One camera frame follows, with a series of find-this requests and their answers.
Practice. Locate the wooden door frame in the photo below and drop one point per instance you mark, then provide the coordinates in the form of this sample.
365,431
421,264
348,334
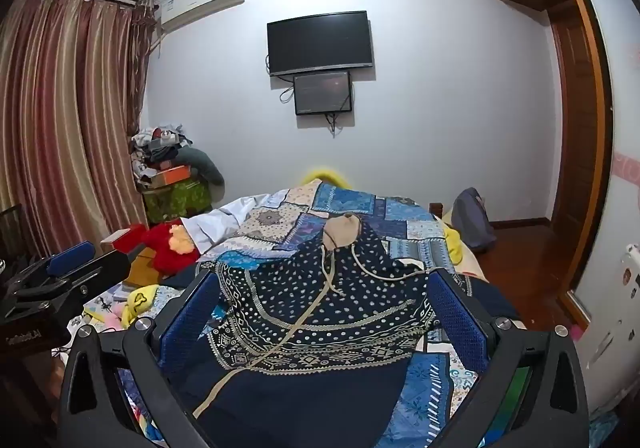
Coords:
587,128

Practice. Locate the navy patterned garment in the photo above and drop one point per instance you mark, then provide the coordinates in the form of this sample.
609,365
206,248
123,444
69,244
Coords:
325,308

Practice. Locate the white cloth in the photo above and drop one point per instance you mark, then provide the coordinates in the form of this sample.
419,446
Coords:
220,223

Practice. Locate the orange box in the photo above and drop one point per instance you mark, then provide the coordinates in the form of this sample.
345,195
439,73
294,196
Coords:
170,175

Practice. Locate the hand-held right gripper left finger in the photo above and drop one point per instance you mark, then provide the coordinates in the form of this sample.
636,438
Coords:
190,313

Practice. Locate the red plush toy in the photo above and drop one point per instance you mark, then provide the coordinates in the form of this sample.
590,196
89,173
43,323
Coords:
165,260

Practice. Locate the pile of clothes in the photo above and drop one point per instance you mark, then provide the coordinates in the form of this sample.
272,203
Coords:
160,148

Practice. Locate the striped brown curtain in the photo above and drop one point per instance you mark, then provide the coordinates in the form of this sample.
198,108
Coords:
65,118

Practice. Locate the grey backpack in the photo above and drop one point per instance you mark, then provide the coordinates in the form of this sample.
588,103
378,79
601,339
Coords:
472,220

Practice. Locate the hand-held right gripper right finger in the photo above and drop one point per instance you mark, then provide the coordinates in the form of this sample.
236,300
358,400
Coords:
457,318

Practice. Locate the yellow plush toy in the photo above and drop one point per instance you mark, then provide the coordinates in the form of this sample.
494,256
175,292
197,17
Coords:
137,300

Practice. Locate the white air conditioner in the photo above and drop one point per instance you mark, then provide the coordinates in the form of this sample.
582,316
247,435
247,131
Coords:
200,3

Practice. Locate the white cabinet with stickers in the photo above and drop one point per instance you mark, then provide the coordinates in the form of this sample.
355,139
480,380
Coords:
612,308

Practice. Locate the green printed box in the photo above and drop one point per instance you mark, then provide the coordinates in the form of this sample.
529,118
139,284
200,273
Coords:
180,200

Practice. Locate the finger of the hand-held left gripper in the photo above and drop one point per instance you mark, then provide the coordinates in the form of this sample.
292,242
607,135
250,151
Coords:
70,256
112,268

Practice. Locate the black wall television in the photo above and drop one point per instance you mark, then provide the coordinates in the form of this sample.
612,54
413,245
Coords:
320,43

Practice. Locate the yellow cushion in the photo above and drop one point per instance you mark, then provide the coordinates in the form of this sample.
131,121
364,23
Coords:
325,175

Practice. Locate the small black wall monitor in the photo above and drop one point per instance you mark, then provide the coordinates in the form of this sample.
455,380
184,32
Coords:
322,93

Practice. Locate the blue patchwork blanket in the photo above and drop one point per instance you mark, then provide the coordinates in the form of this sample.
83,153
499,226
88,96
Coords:
350,203

